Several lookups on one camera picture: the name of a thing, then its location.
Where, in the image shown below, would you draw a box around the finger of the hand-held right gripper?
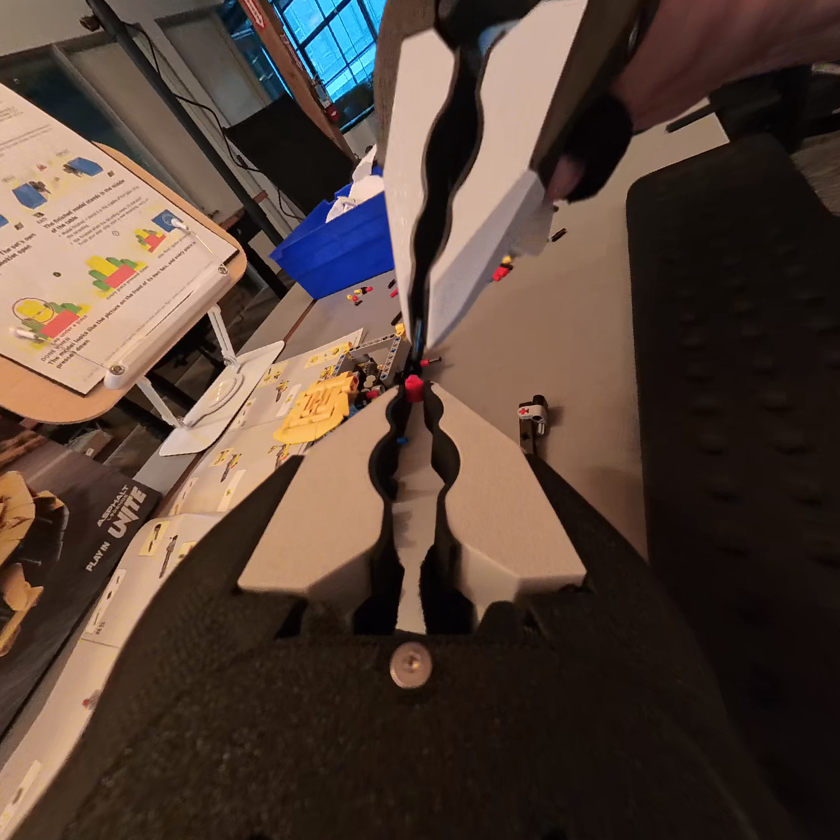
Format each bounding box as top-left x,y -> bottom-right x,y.
420,0 -> 592,350
382,29 -> 460,337

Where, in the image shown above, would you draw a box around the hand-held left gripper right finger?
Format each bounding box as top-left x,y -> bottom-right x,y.
425,384 -> 587,605

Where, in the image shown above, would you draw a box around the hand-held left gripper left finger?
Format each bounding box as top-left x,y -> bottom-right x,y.
238,386 -> 401,621

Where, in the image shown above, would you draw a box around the grey desk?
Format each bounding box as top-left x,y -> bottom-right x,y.
0,98 -> 729,840

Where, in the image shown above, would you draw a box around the crumpled white papers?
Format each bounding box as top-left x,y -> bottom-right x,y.
325,146 -> 385,221

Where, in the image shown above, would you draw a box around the open instruction booklet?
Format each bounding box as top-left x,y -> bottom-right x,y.
0,328 -> 365,821

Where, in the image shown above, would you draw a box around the partly built yellow toy car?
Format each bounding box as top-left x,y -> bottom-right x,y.
272,322 -> 442,448

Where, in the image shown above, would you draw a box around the black monitor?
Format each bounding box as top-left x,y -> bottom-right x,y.
223,95 -> 355,214

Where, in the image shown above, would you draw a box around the blue storage bin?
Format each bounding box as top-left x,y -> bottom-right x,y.
269,164 -> 395,299

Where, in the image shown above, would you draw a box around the small heap of coloured pins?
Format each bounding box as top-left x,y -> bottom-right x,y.
346,223 -> 568,309

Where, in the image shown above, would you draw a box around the black perforated pad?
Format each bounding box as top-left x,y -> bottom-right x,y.
626,134 -> 840,840

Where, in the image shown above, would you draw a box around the toy car box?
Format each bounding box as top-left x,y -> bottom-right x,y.
0,420 -> 164,736

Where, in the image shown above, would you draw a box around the document holder stand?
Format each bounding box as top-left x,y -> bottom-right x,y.
0,82 -> 284,457

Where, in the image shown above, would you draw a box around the printed instruction sheet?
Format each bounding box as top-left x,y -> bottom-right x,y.
0,85 -> 238,395

